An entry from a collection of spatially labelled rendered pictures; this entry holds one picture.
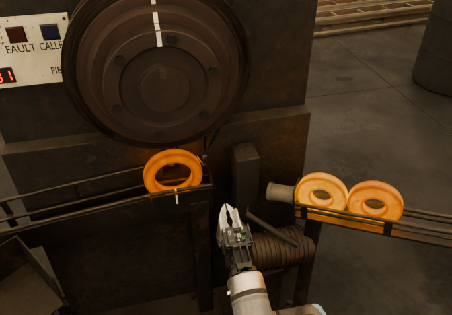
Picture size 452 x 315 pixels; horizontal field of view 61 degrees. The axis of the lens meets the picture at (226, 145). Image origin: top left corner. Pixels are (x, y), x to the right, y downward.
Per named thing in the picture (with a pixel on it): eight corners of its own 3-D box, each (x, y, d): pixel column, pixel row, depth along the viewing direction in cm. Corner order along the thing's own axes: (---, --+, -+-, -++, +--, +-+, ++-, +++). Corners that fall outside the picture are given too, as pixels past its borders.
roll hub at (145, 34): (114, 135, 99) (91, 28, 83) (220, 121, 104) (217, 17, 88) (114, 147, 95) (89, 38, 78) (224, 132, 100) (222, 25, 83)
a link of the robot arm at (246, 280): (264, 296, 97) (227, 303, 96) (258, 277, 100) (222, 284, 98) (269, 285, 90) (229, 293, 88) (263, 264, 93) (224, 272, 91)
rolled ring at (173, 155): (201, 150, 115) (199, 144, 118) (139, 159, 112) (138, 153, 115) (204, 194, 126) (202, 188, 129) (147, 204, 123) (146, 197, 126)
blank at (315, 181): (298, 167, 119) (295, 174, 117) (350, 176, 113) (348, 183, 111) (298, 204, 128) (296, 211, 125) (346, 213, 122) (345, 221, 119)
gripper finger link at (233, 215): (237, 194, 106) (245, 224, 100) (235, 204, 111) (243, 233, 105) (226, 196, 105) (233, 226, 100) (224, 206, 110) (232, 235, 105)
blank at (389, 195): (350, 176, 113) (348, 183, 111) (407, 184, 108) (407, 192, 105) (346, 214, 122) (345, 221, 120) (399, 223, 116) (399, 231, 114)
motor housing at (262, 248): (242, 311, 163) (245, 225, 132) (291, 300, 167) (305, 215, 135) (251, 340, 153) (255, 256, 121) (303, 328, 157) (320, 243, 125)
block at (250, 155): (229, 194, 140) (228, 141, 126) (249, 191, 142) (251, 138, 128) (236, 215, 132) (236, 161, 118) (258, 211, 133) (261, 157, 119)
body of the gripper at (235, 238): (248, 221, 99) (261, 266, 92) (245, 234, 106) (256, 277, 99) (219, 225, 98) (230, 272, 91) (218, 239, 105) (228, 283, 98)
